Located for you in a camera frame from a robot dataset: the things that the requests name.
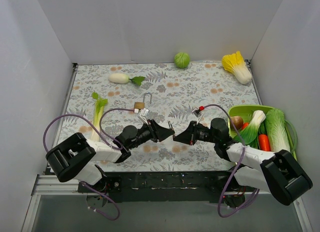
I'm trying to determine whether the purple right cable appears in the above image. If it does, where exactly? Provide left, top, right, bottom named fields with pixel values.
left=199, top=104, right=261, bottom=218

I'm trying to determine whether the yellow toy napa cabbage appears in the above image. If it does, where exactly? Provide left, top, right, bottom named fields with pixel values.
left=221, top=51, right=252, bottom=85

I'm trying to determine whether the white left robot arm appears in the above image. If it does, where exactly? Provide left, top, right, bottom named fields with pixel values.
left=45, top=120, right=175, bottom=192

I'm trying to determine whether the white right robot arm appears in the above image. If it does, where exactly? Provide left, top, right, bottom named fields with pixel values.
left=173, top=118, right=313, bottom=206

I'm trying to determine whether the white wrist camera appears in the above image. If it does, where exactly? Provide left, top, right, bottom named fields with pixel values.
left=192, top=106, right=205, bottom=124
left=134, top=108, right=149, bottom=124

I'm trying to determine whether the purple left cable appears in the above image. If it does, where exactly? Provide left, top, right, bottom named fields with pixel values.
left=42, top=108, right=138, bottom=221

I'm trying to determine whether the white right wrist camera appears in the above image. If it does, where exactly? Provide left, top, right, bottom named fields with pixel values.
left=192, top=106, right=205, bottom=124

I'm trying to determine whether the purple cable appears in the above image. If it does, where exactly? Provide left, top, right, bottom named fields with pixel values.
left=199, top=104, right=261, bottom=218
left=42, top=108, right=138, bottom=221

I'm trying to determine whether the white toy radish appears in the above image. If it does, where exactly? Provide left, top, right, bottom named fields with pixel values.
left=108, top=73, right=145, bottom=86

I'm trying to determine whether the floral table mat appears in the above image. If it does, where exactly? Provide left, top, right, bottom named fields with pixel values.
left=56, top=61, right=259, bottom=172

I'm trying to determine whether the green toy celery stalk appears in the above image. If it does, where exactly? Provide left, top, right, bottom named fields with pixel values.
left=92, top=92, right=108, bottom=132

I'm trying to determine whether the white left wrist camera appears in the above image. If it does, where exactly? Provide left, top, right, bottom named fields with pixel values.
left=134, top=108, right=149, bottom=124

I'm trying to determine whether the green plastic basket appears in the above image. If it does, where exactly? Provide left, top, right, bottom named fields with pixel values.
left=228, top=105, right=298, bottom=160

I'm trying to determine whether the orange toy carrot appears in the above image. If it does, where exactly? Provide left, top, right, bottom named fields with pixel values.
left=258, top=134, right=271, bottom=152

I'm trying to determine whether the toy bok choy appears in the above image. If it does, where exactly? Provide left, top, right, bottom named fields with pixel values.
left=234, top=110, right=266, bottom=145

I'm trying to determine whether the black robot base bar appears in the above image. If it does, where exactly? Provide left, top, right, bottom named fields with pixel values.
left=93, top=171, right=231, bottom=203

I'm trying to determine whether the brown toy onion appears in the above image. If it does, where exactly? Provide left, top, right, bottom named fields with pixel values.
left=230, top=116, right=244, bottom=130

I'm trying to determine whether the green toy napa cabbage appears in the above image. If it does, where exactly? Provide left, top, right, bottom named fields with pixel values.
left=265, top=108, right=291, bottom=152

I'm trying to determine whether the large brass padlock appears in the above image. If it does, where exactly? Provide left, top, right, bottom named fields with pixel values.
left=133, top=92, right=152, bottom=110

